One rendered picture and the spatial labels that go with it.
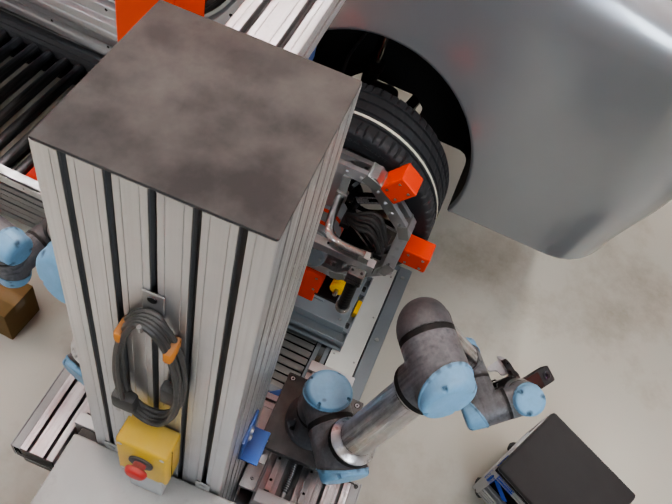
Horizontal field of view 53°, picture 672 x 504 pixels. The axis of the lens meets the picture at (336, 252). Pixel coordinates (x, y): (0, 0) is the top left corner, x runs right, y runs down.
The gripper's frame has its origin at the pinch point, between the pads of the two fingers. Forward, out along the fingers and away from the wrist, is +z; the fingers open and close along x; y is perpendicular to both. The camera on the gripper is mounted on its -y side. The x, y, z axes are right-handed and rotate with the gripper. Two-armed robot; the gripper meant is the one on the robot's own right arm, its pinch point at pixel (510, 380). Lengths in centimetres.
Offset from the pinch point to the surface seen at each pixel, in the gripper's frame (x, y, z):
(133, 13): -121, 52, -44
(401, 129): -80, -1, 3
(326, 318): -37, 48, 72
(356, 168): -73, 16, -5
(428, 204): -56, 0, 9
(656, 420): 61, -66, 117
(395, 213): -57, 11, 3
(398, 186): -63, 8, -6
